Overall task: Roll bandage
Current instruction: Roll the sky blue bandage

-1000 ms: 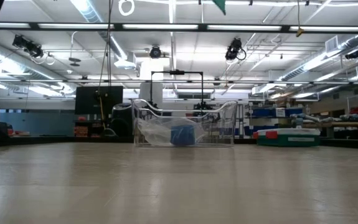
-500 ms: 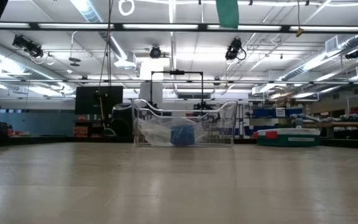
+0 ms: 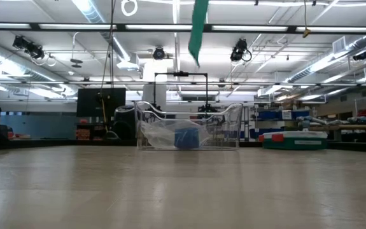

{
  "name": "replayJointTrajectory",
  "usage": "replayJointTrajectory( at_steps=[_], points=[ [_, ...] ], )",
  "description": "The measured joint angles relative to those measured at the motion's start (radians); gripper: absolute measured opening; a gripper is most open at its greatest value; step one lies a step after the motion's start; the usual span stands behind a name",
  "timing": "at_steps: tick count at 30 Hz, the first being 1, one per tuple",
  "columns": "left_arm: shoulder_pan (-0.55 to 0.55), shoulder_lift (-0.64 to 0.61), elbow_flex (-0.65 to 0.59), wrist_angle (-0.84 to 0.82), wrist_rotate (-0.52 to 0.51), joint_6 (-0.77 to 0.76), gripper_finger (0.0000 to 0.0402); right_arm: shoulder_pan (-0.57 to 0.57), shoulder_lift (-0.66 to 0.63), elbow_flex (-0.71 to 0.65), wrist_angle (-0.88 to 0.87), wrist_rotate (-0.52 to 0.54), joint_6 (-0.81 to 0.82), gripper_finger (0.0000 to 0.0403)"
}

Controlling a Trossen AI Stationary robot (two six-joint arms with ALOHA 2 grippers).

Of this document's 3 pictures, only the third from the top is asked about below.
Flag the teal elastic bandage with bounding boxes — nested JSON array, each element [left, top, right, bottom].
[[188, 0, 209, 67]]

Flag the blue bandage roll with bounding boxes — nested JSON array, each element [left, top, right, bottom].
[[174, 128, 201, 149]]

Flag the clear plastic bag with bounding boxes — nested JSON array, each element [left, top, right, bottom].
[[139, 120, 212, 149]]

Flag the clear plastic bin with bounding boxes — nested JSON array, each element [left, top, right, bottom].
[[134, 101, 243, 151]]

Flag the shelf with blue bins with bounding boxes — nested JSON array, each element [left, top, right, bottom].
[[254, 109, 311, 139]]

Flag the black panel board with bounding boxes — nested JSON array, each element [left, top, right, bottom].
[[76, 88, 127, 118]]

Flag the red storage boxes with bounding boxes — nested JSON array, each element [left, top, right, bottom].
[[76, 119, 91, 141]]

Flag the teal white first aid kit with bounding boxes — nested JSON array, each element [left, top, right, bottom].
[[258, 130, 329, 150]]

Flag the white ceiling vent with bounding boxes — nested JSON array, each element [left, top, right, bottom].
[[332, 36, 348, 55]]

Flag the wooden background table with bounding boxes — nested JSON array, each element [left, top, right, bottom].
[[309, 123, 366, 132]]

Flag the black background frame rig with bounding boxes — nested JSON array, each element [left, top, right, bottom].
[[153, 71, 209, 114]]

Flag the black metal table frame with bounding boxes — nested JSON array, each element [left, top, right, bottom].
[[0, 137, 366, 154]]

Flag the silver ceiling duct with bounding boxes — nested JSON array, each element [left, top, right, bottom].
[[286, 34, 366, 84], [71, 0, 132, 62]]

